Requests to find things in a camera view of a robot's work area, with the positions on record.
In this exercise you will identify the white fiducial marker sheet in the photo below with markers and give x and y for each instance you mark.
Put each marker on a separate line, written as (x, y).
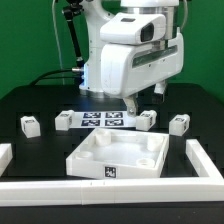
(113, 119)

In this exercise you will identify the white U-shaped obstacle fence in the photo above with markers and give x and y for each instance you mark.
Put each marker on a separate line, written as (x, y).
(84, 192)

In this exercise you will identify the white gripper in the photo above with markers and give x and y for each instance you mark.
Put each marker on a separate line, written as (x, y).
(126, 70)

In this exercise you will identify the white square table top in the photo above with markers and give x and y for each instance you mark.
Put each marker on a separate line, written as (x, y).
(119, 154)

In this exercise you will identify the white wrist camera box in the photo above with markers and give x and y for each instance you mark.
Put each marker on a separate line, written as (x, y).
(134, 29)

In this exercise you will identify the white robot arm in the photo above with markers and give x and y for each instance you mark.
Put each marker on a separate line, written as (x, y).
(96, 17)

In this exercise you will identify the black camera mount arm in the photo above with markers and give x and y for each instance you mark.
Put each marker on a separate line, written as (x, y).
(73, 9)

